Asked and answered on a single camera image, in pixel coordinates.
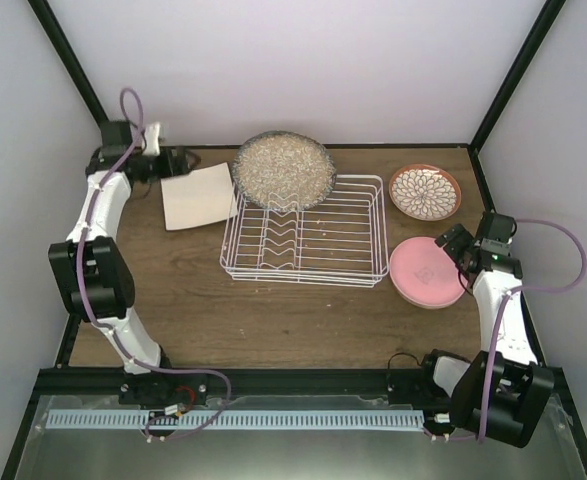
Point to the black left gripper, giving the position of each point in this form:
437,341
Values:
178,162

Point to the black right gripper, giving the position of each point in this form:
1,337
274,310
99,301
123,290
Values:
455,245

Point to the cream square plate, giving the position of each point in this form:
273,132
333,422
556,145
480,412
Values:
204,196

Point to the pink round plate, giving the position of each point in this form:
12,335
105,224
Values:
423,271

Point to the floral plate with orange rim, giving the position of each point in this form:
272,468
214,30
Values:
425,192

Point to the dark speckled round plate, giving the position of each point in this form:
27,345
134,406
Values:
284,171

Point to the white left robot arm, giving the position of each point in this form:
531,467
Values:
91,274

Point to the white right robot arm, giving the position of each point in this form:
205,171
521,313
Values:
502,393

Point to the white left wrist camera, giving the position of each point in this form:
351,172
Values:
151,139

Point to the white wire dish rack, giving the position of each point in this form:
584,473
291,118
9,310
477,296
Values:
342,241

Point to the black left frame post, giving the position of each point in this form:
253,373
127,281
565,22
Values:
64,50

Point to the black frame post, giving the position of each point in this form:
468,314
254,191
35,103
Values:
533,41
64,50

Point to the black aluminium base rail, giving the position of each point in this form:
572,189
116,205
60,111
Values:
398,386

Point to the white slotted cable duct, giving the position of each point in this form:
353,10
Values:
369,420

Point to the black right frame post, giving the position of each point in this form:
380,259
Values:
533,41

